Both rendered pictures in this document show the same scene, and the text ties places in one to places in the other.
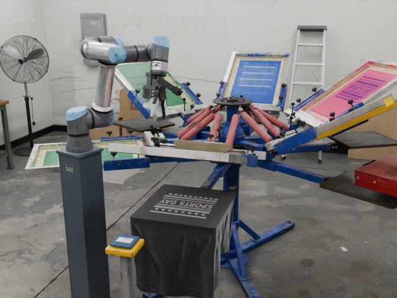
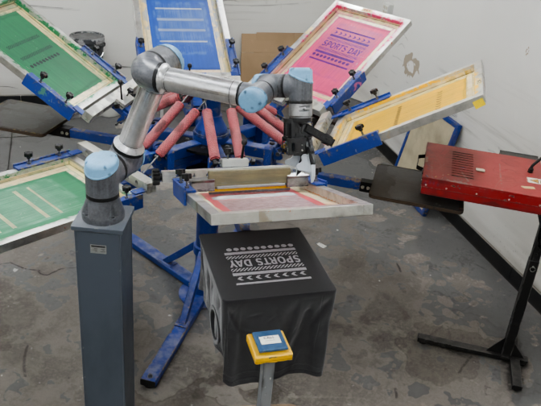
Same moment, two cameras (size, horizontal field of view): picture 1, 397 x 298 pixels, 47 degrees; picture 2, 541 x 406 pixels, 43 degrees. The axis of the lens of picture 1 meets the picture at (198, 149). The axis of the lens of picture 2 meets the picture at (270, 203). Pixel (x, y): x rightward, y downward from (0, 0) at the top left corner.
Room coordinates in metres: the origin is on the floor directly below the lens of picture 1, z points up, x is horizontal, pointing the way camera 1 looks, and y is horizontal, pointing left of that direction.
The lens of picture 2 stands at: (0.33, 1.40, 2.45)
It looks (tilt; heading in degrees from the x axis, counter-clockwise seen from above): 28 degrees down; 325
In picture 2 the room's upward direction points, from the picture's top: 5 degrees clockwise
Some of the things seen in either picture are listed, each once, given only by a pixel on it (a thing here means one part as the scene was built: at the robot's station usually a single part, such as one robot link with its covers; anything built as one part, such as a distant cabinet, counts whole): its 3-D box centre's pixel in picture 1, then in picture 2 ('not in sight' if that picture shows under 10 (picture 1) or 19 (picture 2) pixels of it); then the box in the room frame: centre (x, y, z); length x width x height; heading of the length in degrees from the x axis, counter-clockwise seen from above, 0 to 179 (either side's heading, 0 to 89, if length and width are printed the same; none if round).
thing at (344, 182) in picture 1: (306, 174); (332, 177); (2.85, -0.71, 0.91); 1.34 x 0.40 x 0.08; 43
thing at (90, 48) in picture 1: (101, 51); (194, 84); (2.18, 0.45, 1.76); 0.49 x 0.11 x 0.12; 37
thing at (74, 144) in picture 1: (78, 140); (102, 203); (2.45, 0.66, 1.25); 0.15 x 0.15 x 0.10
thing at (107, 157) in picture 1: (109, 141); (57, 175); (3.13, 0.63, 1.05); 1.08 x 0.61 x 0.23; 103
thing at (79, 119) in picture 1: (78, 119); (102, 173); (2.46, 0.66, 1.37); 0.13 x 0.12 x 0.14; 127
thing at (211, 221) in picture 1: (186, 203); (264, 261); (2.27, 0.07, 0.95); 0.48 x 0.44 x 0.01; 163
